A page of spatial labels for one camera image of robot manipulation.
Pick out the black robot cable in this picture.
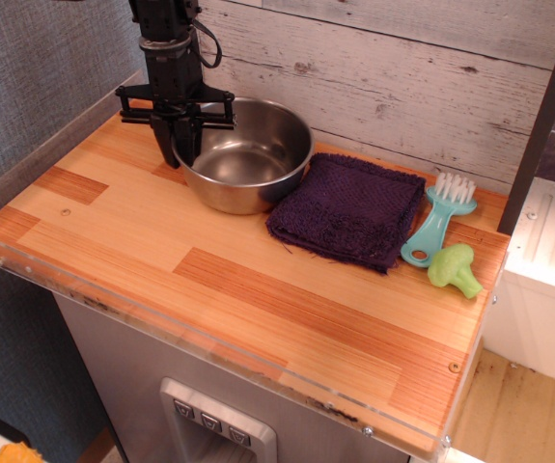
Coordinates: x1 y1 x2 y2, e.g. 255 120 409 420
189 18 223 69

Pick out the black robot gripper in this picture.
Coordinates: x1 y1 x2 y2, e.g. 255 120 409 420
115 42 236 169

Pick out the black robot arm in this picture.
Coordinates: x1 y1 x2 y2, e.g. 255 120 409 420
115 1 236 169

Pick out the purple folded cloth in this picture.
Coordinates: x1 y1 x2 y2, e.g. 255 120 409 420
266 153 426 274

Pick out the grey toy fridge cabinet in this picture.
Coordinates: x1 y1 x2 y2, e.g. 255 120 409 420
55 296 409 462

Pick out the silver metal bowl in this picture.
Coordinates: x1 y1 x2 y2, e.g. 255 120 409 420
172 97 315 215

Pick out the dark right shelf post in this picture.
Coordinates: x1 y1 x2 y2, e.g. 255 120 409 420
497 66 555 235

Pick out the orange object bottom left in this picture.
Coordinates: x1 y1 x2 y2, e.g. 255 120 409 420
0 443 44 463

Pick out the silver dispenser button panel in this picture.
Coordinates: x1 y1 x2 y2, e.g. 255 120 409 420
160 377 278 462

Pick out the teal scrub brush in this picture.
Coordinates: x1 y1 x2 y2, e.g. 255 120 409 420
401 173 478 268

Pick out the green toy broccoli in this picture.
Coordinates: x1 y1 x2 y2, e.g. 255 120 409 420
428 243 484 299

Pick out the white toy sink unit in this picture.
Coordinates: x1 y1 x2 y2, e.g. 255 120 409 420
483 178 555 378

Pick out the clear acrylic edge guard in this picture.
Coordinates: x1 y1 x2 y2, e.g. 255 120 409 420
0 228 454 453

